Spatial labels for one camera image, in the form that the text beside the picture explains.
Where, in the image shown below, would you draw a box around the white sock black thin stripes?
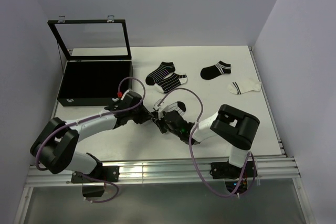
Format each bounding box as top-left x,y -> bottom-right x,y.
166,101 -> 186,116

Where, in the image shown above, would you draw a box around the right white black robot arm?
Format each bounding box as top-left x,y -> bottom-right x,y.
153,102 -> 260,177

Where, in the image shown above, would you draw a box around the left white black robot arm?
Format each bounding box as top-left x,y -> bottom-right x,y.
30,90 -> 153,182

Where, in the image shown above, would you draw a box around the black white-striped sock white toe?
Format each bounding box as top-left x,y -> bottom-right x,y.
154,73 -> 188,94

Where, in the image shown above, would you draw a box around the black sock with purple stripes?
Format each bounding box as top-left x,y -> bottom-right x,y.
145,62 -> 175,86

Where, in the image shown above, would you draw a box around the black display case base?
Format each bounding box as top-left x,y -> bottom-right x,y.
57,60 -> 133,106

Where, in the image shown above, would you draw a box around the black glass-panel case lid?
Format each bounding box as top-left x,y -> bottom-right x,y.
47,15 -> 132,61

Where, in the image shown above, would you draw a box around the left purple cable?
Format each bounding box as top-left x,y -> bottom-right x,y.
34,77 -> 146,204

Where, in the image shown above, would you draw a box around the purple cable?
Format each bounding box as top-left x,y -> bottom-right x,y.
157,88 -> 257,198
34,77 -> 146,204

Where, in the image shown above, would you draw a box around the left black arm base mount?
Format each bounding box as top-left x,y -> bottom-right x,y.
71,166 -> 120,203

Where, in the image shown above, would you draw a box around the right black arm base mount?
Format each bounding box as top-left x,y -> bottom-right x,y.
209,161 -> 258,195

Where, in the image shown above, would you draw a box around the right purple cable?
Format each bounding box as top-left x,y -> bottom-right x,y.
157,88 -> 257,198

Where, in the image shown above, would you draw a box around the aluminium front frame rail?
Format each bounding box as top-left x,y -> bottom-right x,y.
14,156 -> 316,223

